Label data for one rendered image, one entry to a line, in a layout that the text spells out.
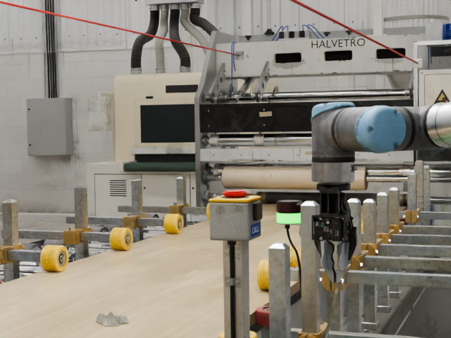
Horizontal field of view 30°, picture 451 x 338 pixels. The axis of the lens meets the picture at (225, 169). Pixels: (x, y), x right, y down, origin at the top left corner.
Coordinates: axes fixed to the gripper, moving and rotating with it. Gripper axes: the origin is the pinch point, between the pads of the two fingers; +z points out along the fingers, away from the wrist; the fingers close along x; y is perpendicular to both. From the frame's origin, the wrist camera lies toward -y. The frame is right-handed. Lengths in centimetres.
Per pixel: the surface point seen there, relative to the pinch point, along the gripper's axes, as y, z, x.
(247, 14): -863, -178, -304
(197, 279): -47, 11, -51
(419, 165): -207, -14, -7
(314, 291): -6.9, 4.9, -6.5
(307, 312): -6.9, 9.9, -8.2
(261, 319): -9.1, 12.7, -19.7
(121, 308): -5, 12, -54
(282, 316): 18.1, 5.3, -6.7
